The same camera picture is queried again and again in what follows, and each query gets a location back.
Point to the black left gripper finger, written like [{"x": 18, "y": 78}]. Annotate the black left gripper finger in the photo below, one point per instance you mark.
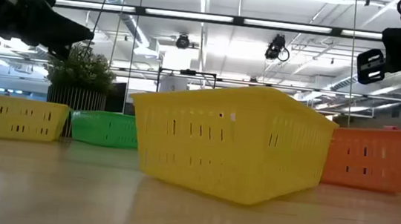
[
  {"x": 63, "y": 30},
  {"x": 62, "y": 52}
]

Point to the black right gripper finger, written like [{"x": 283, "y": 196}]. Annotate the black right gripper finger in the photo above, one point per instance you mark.
[{"x": 363, "y": 78}]

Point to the orange plastic slotted basket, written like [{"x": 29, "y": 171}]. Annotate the orange plastic slotted basket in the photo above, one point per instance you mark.
[{"x": 371, "y": 159}]

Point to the yellow plastic slotted basket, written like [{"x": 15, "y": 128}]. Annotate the yellow plastic slotted basket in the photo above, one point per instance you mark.
[
  {"x": 226, "y": 148},
  {"x": 13, "y": 118}
]

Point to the green plastic slotted basket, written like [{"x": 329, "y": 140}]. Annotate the green plastic slotted basket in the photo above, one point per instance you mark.
[{"x": 105, "y": 128}]

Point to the artificial plant in ribbed pot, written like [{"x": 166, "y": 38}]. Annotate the artificial plant in ribbed pot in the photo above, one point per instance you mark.
[{"x": 77, "y": 73}]

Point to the red plastic storage bin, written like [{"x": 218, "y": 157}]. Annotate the red plastic storage bin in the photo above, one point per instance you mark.
[{"x": 391, "y": 127}]

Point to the black monitor screen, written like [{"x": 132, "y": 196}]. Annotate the black monitor screen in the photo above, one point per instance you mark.
[{"x": 117, "y": 97}]

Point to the white cabinet machine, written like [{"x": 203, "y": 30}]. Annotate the white cabinet machine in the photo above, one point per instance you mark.
[{"x": 173, "y": 85}]

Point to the black round ceiling fixture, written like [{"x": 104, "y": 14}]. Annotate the black round ceiling fixture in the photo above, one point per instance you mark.
[{"x": 182, "y": 42}]

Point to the thin frame upright post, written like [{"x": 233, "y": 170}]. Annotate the thin frame upright post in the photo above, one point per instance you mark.
[
  {"x": 132, "y": 64},
  {"x": 351, "y": 68}
]

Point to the black frame beam with lights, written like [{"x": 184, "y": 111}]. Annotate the black frame beam with lights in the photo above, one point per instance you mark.
[{"x": 140, "y": 10}]

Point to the black overhead camera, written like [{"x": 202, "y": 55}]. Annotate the black overhead camera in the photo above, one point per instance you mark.
[{"x": 275, "y": 45}]

